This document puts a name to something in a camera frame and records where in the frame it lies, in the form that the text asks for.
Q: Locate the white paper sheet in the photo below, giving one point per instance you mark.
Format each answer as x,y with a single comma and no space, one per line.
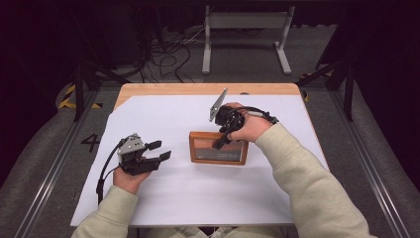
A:
198,195

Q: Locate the metal floor rail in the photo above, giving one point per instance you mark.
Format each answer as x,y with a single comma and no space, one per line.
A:
369,158
49,185

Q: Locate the grey metal stand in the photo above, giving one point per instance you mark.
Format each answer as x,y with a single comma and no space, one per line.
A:
246,21

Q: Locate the person's right hand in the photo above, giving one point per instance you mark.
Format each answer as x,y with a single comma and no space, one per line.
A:
252,127

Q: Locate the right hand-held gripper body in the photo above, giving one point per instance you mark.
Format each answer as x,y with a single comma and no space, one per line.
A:
228,117

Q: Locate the person's left hand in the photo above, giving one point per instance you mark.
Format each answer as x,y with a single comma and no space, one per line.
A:
128,181

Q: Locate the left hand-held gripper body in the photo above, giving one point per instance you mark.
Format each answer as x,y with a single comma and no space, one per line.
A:
133,155

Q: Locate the person's legs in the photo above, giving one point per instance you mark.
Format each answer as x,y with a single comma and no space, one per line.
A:
228,232

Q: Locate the black metal frame stand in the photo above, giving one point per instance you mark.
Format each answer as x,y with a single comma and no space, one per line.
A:
346,82
82,82

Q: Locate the wooden picture frame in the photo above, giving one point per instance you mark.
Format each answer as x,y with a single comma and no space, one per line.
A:
204,155

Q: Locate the yellow black hazard tape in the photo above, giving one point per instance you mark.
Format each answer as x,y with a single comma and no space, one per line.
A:
67,99

